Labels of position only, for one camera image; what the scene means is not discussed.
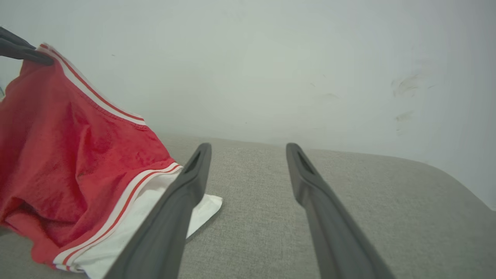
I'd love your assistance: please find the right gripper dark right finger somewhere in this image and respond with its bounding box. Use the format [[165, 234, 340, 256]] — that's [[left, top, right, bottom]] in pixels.
[[286, 142, 396, 279]]

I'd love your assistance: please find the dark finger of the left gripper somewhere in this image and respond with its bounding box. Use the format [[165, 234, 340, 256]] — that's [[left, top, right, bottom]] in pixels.
[[0, 26, 36, 50], [0, 40, 55, 65]]

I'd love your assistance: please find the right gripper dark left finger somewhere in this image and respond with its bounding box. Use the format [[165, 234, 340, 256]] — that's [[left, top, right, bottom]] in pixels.
[[103, 143, 213, 279]]

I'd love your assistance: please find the red basketball jersey number 23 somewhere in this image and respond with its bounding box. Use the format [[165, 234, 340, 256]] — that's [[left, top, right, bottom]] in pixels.
[[0, 43, 223, 279]]

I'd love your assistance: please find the grey fabric sofa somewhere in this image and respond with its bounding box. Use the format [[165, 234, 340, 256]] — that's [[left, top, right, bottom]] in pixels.
[[0, 134, 496, 279]]

